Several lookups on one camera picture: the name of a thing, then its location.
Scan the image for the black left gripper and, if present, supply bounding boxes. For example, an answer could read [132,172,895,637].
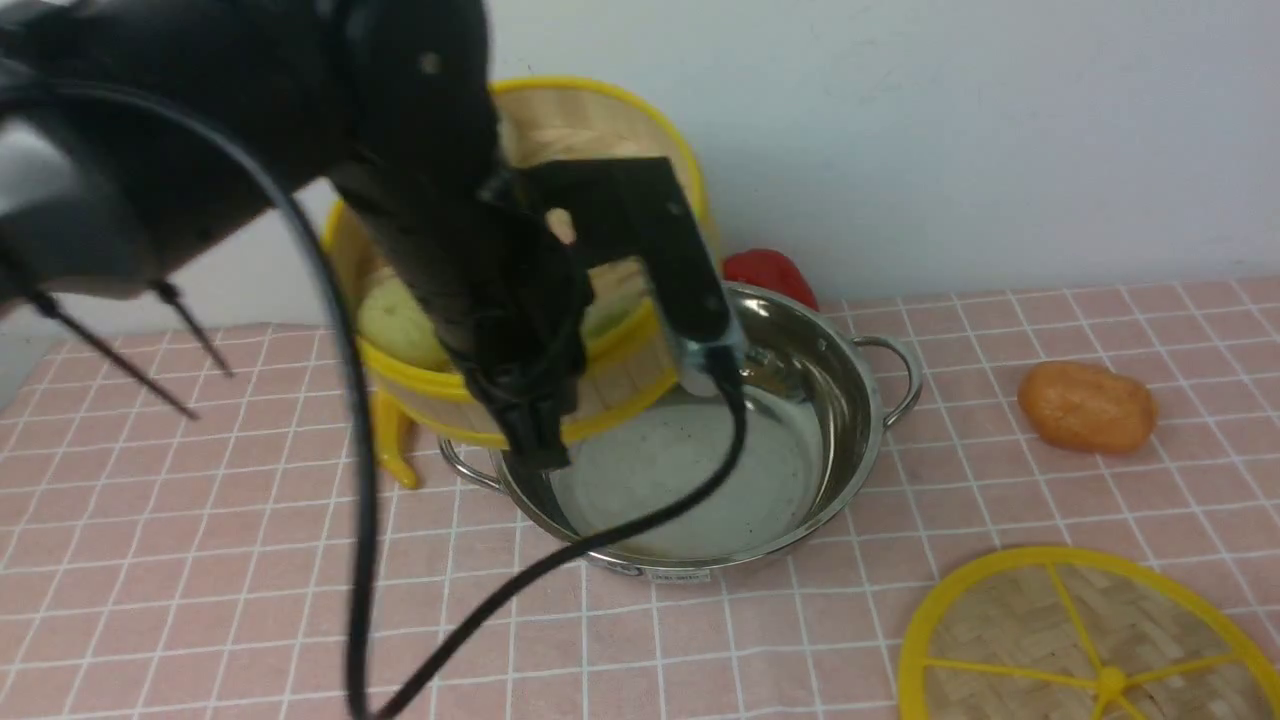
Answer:
[332,1,588,471]

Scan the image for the yellow rimmed bamboo steamer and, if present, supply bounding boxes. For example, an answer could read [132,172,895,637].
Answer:
[323,76,722,448]

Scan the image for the yellow rimmed woven steamer lid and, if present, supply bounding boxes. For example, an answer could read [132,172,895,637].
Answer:
[897,546,1279,719]

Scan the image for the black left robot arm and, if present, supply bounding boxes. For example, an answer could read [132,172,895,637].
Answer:
[3,1,588,468]

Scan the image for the stainless steel pot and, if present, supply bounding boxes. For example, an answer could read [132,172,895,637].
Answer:
[439,283,924,583]

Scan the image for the yellow plastic banana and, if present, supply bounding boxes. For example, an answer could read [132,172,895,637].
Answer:
[370,389,420,489]

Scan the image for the greenish steamed bun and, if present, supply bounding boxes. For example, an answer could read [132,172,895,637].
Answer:
[357,268,451,372]

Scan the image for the red bell pepper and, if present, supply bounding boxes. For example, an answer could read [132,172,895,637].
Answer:
[722,249,820,311]

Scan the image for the pink checkered tablecloth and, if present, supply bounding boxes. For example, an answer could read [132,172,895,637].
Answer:
[1,278,1279,719]

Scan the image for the orange-brown potato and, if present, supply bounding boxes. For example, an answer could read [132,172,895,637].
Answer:
[1016,360,1158,455]

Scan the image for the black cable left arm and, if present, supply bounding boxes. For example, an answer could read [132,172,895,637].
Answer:
[40,79,751,720]

